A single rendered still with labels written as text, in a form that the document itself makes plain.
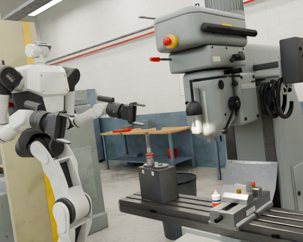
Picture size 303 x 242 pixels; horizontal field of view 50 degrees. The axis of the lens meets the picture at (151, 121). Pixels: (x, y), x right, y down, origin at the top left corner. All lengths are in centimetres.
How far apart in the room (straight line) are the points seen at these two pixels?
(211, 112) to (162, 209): 61
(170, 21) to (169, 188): 91
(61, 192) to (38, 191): 121
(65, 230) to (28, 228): 125
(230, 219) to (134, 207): 71
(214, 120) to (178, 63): 31
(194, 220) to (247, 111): 60
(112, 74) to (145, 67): 123
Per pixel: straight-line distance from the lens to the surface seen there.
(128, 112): 179
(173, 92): 721
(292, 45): 166
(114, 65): 854
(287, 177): 196
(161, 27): 152
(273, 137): 190
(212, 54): 149
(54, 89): 177
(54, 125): 136
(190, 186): 355
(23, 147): 191
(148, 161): 195
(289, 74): 166
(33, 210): 299
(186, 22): 143
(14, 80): 169
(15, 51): 295
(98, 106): 184
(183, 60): 155
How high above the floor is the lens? 152
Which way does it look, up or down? 4 degrees down
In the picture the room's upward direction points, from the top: 7 degrees counter-clockwise
